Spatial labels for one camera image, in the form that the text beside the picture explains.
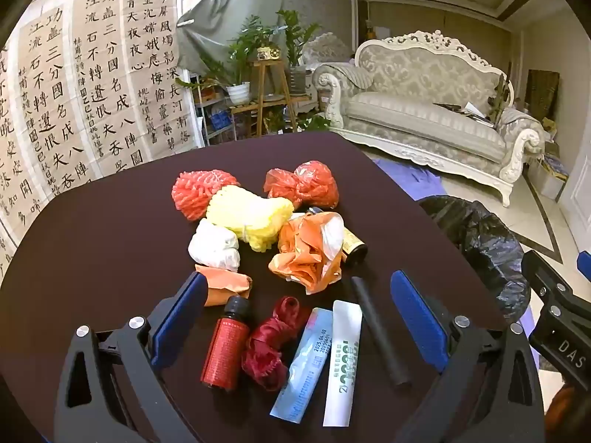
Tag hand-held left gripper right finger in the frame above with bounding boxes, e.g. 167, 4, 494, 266
390, 270, 546, 443

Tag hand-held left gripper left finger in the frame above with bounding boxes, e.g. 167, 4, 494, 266
54, 271, 208, 443

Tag red bottle with black cap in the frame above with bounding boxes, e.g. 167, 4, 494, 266
201, 294, 252, 391

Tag small orange wrapper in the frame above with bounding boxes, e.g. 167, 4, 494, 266
195, 264, 254, 308

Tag bin with black liner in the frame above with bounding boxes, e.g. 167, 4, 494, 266
418, 195, 532, 324

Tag white paper ball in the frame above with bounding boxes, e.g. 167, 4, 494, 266
188, 219, 242, 273

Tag white sachet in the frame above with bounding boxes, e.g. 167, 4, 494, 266
322, 300, 363, 427

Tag dark red bag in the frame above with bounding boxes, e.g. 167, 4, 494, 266
241, 296, 312, 391

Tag small brown glass bottle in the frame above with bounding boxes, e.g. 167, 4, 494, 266
341, 227, 369, 267

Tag yellow foam fruit net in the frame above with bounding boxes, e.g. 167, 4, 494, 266
206, 185, 295, 253

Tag red foam fruit net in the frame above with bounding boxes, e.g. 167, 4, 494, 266
172, 169, 241, 221

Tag light blue sachet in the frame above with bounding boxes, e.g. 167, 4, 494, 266
269, 307, 334, 425

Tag orange plastic bag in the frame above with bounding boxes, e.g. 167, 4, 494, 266
269, 211, 346, 295

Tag red plastic bag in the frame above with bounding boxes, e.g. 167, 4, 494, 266
263, 161, 340, 210

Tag person's right hand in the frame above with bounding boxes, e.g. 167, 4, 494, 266
545, 371, 591, 432

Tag white door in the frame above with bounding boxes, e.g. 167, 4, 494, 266
556, 102, 591, 259

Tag white storage box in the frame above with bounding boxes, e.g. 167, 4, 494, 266
529, 154, 571, 201

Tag purple cloth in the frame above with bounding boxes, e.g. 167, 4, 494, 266
369, 157, 446, 199

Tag dark framed panel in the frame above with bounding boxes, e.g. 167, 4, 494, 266
525, 69, 560, 121

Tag papers and books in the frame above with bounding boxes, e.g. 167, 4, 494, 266
431, 100, 492, 123

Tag dark toy rifle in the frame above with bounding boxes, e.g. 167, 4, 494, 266
487, 74, 515, 123

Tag ornate white sofa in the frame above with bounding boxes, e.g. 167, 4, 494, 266
311, 30, 546, 208

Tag metal shelf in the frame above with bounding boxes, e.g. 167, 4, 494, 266
194, 87, 234, 148

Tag low green plant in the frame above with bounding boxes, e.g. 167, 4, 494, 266
295, 113, 331, 132

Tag white flower pot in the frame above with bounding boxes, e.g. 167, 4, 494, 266
225, 82, 251, 106

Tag calligraphy paper sheet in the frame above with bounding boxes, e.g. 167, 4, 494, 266
117, 0, 192, 153
18, 4, 93, 195
71, 0, 153, 167
0, 41, 47, 264

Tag broad leaf potted plant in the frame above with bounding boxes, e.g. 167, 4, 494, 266
175, 51, 227, 102

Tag grey flower pot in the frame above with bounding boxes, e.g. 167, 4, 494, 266
289, 65, 309, 97

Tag wooden plant stand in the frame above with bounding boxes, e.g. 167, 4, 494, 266
229, 58, 309, 139

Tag fern plant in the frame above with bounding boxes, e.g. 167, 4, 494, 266
203, 14, 278, 88

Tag ornate white armchair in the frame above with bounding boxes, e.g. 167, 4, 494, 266
305, 32, 354, 72

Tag grey curtain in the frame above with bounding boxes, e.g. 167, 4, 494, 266
175, 0, 296, 77

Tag tall glossy leaf plant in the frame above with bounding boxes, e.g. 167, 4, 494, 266
276, 9, 321, 68

